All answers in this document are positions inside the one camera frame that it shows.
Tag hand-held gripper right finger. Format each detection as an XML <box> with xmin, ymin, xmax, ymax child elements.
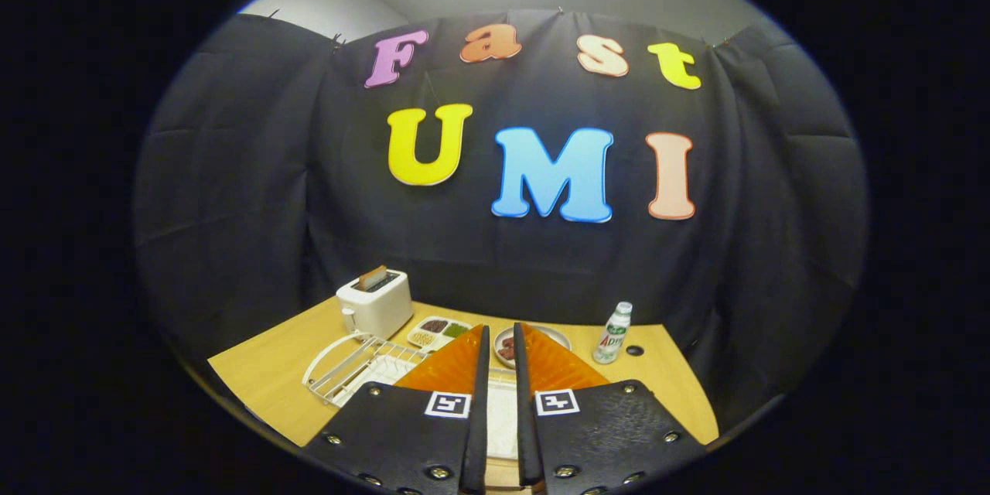
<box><xmin>513</xmin><ymin>322</ymin><xmax>708</xmax><ymax>495</ymax></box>

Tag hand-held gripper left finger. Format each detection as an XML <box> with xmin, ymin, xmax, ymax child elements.
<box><xmin>299</xmin><ymin>324</ymin><xmax>491</xmax><ymax>495</ymax></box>

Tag white wire dish rack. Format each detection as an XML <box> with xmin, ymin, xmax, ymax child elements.
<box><xmin>302</xmin><ymin>331</ymin><xmax>519</xmax><ymax>461</ymax></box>

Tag white divided dish with beans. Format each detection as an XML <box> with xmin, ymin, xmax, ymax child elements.
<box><xmin>407</xmin><ymin>316</ymin><xmax>473</xmax><ymax>353</ymax></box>

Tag beige round plate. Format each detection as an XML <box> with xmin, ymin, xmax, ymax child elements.
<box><xmin>492</xmin><ymin>325</ymin><xmax>573</xmax><ymax>370</ymax></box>

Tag white bottle with green label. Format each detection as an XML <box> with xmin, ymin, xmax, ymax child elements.
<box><xmin>592</xmin><ymin>302</ymin><xmax>633</xmax><ymax>365</ymax></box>

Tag white toaster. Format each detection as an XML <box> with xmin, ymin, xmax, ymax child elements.
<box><xmin>336</xmin><ymin>268</ymin><xmax>414</xmax><ymax>340</ymax></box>

